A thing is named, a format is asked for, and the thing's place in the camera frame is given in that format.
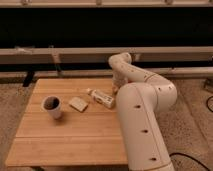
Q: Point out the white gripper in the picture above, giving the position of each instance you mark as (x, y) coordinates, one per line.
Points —
(118, 82)

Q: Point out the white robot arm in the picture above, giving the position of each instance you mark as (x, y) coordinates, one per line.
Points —
(140, 94)

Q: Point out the white plastic bottle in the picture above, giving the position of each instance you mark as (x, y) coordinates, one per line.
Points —
(101, 97)

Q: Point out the wooden table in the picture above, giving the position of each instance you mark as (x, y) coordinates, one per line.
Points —
(91, 137)

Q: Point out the white paper cup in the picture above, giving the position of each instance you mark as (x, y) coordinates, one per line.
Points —
(52, 105)

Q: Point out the grey metal rail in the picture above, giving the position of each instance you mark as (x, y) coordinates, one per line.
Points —
(20, 55)

